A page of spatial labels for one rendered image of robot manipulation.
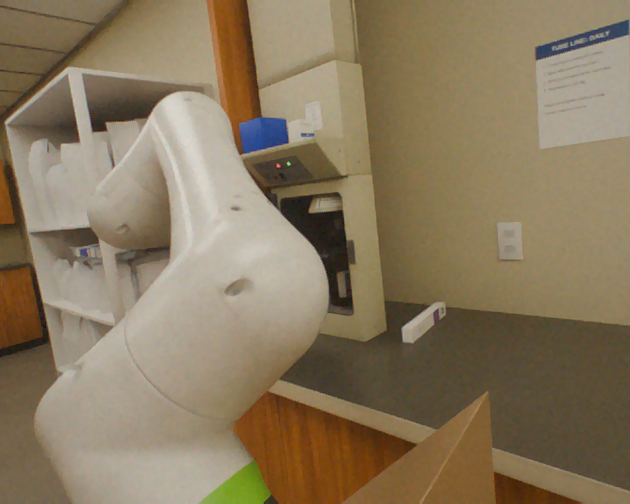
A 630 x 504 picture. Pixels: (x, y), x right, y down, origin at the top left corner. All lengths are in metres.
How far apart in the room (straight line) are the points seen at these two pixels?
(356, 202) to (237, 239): 0.91
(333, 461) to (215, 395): 0.80
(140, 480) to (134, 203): 0.43
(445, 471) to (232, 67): 1.32
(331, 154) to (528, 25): 0.66
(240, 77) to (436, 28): 0.64
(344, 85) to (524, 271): 0.77
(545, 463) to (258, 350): 0.56
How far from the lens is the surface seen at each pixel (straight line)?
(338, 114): 1.21
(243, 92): 1.48
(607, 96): 1.38
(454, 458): 0.35
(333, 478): 1.14
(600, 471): 0.79
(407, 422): 0.87
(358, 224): 1.21
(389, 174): 1.63
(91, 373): 0.38
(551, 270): 1.44
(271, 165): 1.28
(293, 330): 0.31
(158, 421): 0.35
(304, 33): 1.33
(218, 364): 0.32
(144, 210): 0.70
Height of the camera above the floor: 1.37
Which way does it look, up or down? 8 degrees down
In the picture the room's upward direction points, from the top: 7 degrees counter-clockwise
